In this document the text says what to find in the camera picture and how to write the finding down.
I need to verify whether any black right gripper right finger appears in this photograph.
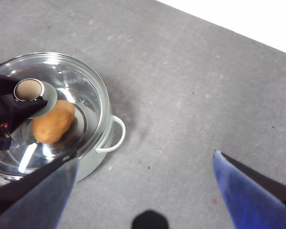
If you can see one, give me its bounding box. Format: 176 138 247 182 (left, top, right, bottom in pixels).
213 149 286 229

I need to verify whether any pale green electric cooking pot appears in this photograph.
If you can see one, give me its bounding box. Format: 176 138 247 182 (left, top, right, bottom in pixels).
73 114 126 183

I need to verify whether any brown potato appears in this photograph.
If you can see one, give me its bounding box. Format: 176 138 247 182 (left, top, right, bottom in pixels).
32 99 76 144

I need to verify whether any glass lid with green knob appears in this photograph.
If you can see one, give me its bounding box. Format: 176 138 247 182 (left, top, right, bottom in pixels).
0 52 110 181

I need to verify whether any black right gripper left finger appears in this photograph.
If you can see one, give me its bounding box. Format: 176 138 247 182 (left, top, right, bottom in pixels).
0 152 80 229

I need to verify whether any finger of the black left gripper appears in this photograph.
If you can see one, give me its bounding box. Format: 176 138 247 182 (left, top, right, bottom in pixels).
1 94 49 134
0 71 18 99

